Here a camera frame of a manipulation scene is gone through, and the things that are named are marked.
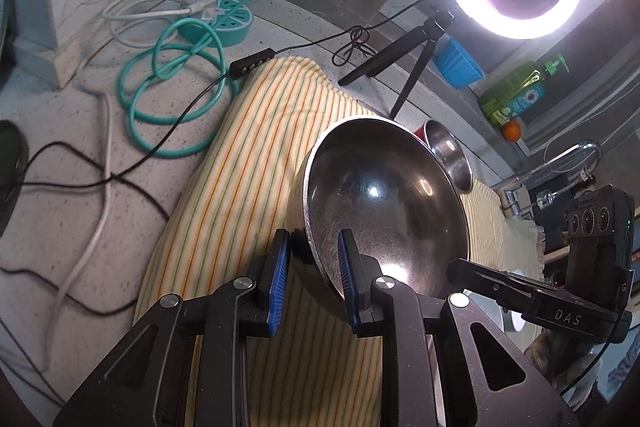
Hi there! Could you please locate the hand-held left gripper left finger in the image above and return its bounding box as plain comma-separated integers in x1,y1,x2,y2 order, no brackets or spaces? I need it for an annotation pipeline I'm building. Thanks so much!
52,229,293,427

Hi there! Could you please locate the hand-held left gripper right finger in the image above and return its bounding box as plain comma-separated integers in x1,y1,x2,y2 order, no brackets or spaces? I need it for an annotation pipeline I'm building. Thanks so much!
337,229,581,427

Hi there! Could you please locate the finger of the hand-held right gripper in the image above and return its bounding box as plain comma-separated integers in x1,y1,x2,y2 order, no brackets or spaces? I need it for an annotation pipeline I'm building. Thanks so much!
446,259,538,315

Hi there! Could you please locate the plain white deep plate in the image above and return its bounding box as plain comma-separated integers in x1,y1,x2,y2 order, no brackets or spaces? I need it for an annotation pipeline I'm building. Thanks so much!
465,292,506,323

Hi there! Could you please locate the small light blue bowl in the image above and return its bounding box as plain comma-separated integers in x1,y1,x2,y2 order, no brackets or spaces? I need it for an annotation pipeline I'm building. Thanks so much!
502,307,543,335

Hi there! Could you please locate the large steel bowl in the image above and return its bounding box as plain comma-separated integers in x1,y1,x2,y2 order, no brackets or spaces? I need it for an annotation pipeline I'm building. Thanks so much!
287,117,471,308

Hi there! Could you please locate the small red steel bowl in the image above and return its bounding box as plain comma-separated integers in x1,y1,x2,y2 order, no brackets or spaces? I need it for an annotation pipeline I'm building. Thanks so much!
414,119,475,195

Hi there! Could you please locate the person's right hand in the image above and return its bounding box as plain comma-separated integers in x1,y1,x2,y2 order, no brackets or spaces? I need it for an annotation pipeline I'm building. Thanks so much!
522,329,608,395

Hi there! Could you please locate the chrome faucet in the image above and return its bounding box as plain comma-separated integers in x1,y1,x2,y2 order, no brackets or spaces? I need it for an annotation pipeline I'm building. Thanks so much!
492,139,603,220

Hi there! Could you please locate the yellow striped cloth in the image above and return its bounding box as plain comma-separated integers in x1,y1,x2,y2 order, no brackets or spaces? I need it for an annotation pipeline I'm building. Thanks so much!
132,56,546,427

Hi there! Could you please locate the green dish soap bottle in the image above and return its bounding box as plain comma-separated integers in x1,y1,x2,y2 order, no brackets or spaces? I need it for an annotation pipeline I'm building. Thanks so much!
479,53,570,128

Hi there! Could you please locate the blue ribbed cup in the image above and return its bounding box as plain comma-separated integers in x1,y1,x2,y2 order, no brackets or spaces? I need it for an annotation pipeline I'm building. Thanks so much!
434,38,487,88

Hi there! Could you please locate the black tripod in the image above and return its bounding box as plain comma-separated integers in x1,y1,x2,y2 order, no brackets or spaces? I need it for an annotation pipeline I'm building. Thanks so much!
337,9,456,120

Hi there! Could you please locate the teal round power strip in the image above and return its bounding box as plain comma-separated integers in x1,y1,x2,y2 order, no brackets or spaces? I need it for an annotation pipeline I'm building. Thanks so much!
177,0,254,48

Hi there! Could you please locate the dark green round object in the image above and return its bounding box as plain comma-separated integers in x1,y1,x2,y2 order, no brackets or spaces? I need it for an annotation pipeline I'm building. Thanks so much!
0,119,31,238

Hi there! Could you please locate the black cable with inline controller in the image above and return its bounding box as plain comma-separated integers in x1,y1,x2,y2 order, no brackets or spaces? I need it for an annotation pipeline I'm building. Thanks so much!
150,0,451,158

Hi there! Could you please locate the thin black cable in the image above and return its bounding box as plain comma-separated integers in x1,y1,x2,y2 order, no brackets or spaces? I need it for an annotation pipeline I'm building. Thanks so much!
0,139,171,408

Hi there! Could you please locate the white power cable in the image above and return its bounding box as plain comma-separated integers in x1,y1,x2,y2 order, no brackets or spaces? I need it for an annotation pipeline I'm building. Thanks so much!
47,0,216,373

